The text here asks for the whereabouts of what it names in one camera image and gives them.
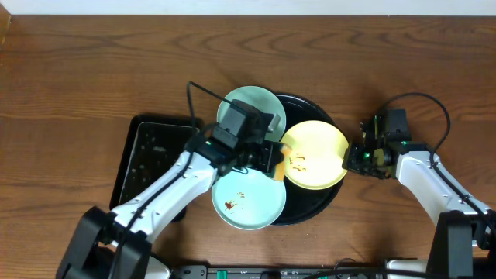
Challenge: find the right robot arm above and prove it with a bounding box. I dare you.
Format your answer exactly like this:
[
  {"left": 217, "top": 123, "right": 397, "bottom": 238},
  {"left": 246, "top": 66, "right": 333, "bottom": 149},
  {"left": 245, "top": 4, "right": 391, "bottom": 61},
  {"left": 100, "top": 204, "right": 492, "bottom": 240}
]
[{"left": 343, "top": 141, "right": 495, "bottom": 278}]

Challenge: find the yellow plate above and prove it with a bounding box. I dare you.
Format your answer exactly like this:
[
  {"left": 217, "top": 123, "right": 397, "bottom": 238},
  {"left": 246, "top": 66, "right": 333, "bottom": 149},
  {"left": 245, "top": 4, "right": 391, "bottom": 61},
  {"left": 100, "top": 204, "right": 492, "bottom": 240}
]
[{"left": 281, "top": 120, "right": 349, "bottom": 190}]

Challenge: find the black round tray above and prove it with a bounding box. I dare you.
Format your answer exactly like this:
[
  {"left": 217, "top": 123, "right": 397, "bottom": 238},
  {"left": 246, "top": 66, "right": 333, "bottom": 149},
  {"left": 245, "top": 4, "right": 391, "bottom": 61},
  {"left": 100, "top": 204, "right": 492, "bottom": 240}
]
[{"left": 271, "top": 93, "right": 344, "bottom": 226}]

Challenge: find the lower light blue plate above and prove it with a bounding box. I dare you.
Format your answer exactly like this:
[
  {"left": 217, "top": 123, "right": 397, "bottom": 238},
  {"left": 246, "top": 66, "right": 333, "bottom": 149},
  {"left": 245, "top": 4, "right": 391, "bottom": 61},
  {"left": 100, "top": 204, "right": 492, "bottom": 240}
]
[{"left": 212, "top": 167, "right": 287, "bottom": 230}]

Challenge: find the black rectangular tray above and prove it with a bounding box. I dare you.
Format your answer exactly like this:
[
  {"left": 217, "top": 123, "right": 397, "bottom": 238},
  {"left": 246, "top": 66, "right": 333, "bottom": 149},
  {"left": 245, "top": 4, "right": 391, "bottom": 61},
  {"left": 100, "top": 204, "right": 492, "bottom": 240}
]
[{"left": 109, "top": 113, "right": 203, "bottom": 209}]

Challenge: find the yellow green sponge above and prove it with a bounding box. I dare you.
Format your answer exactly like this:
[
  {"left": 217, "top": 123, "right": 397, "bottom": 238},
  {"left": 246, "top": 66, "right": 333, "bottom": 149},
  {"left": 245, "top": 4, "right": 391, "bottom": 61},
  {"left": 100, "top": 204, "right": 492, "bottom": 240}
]
[{"left": 270, "top": 143, "right": 292, "bottom": 181}]

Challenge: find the upper light blue plate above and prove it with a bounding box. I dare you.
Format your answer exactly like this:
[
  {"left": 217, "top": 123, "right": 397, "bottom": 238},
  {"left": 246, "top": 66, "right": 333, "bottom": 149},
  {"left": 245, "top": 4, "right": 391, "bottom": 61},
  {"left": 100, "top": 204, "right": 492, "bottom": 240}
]
[{"left": 212, "top": 86, "right": 287, "bottom": 148}]

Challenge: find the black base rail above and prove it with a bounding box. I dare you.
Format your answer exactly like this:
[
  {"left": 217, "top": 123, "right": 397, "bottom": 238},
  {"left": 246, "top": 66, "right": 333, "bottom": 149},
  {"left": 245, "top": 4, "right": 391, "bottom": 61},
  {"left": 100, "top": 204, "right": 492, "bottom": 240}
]
[{"left": 170, "top": 264, "right": 388, "bottom": 279}]

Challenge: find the light blue plate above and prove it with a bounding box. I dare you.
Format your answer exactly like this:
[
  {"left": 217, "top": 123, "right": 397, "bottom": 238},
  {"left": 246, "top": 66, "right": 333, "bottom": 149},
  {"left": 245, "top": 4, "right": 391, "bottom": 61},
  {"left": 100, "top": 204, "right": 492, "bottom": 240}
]
[
  {"left": 212, "top": 86, "right": 287, "bottom": 148},
  {"left": 212, "top": 167, "right": 287, "bottom": 230}
]

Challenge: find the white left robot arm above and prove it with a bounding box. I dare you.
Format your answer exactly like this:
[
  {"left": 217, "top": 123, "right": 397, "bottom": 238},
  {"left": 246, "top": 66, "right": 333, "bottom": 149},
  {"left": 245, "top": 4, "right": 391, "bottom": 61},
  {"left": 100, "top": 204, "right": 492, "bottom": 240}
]
[{"left": 56, "top": 135, "right": 291, "bottom": 278}]

